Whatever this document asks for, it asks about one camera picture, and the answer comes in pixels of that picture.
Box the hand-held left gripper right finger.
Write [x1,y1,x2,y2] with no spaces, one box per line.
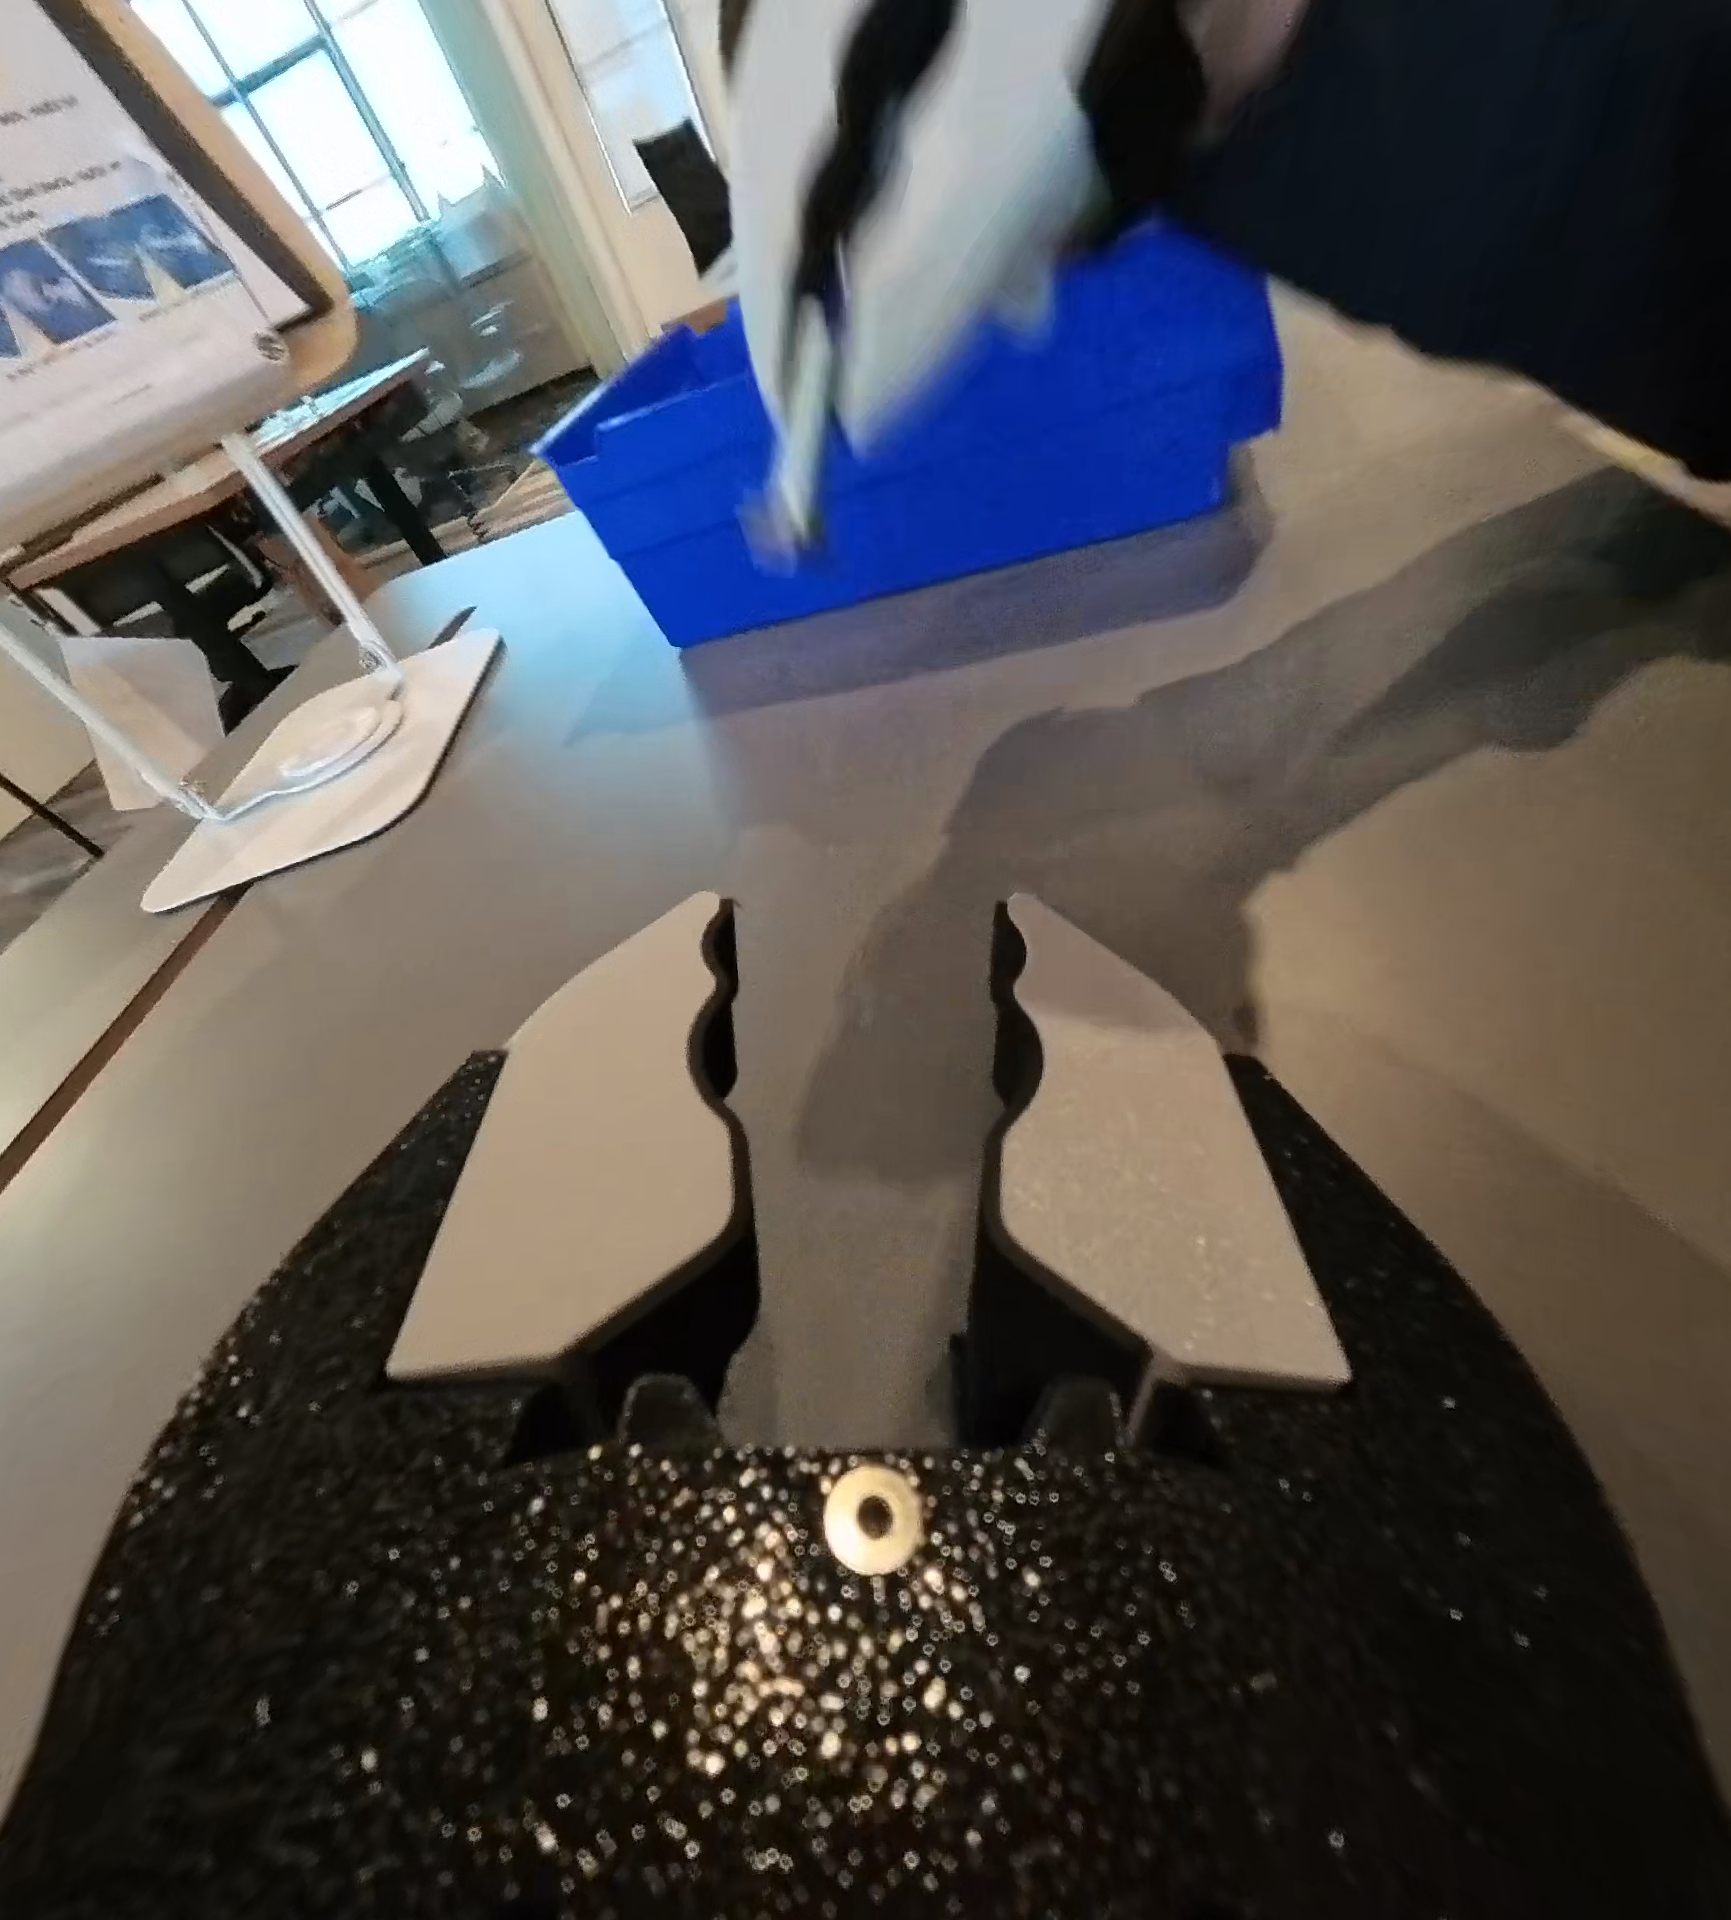
[981,893,1355,1397]

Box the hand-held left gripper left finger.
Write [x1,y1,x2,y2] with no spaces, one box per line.
[385,893,765,1389]

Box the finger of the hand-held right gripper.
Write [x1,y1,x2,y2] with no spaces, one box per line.
[827,0,1109,440]
[727,0,897,451]

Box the blue plastic bin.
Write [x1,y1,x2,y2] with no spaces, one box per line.
[531,214,1283,650]

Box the person's right forearm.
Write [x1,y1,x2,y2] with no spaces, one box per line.
[1179,0,1731,486]

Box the clear stand with white base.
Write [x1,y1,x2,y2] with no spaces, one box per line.
[0,426,503,914]

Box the window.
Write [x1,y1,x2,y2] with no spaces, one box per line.
[129,0,507,263]

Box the wooden table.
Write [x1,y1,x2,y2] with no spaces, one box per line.
[0,348,435,601]

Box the black office chair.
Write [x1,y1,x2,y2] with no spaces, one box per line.
[129,510,285,726]

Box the printed instruction board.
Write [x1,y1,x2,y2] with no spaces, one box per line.
[0,0,357,589]

